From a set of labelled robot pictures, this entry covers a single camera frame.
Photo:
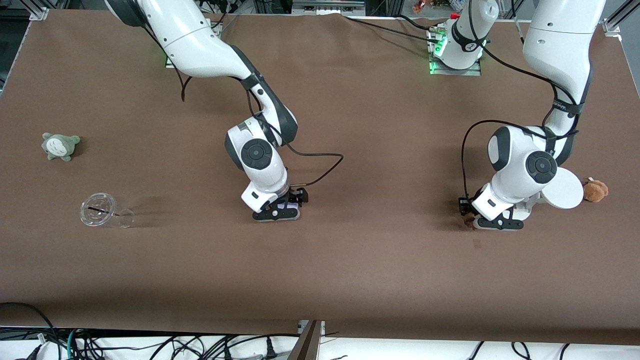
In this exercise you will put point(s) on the grey power strip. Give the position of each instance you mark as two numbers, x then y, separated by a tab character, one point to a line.
327	6

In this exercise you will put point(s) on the aluminium frame corner bracket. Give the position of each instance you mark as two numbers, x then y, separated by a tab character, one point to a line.
614	26
39	14

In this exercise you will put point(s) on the grey green plush toy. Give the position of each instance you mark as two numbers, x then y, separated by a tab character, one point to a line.
60	146

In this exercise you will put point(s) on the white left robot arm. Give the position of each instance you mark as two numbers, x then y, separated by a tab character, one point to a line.
560	45

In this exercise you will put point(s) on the brown lion figurine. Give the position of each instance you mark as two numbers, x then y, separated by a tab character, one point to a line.
469	222

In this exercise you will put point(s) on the clear plastic cup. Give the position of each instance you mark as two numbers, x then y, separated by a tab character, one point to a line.
102	211

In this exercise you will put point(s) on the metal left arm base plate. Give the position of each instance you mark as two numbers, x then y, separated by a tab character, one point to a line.
470	72

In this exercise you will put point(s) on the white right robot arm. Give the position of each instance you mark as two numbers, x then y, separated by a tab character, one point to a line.
200	45

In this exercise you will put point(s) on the colourful toy pile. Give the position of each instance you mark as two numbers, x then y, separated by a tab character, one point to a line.
430	5

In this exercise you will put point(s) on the white round desk lamp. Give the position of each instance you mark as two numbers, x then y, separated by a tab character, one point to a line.
567	192

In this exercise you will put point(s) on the black power plug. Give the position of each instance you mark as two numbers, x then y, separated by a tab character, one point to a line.
270	350

